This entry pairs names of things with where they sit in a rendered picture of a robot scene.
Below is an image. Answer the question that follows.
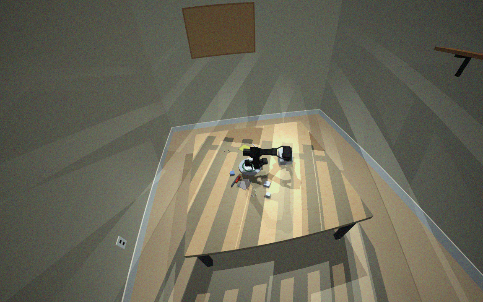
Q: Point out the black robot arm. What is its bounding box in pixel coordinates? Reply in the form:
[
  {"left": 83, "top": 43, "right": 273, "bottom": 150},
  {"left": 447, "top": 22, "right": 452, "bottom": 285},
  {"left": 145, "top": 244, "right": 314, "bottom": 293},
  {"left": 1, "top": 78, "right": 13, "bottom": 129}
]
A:
[{"left": 243, "top": 146, "right": 292, "bottom": 169}]

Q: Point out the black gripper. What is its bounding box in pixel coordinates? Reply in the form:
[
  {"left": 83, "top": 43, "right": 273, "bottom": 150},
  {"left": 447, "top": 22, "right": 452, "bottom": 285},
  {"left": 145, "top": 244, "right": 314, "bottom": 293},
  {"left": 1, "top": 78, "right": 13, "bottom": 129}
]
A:
[{"left": 244, "top": 157, "right": 268, "bottom": 169}]

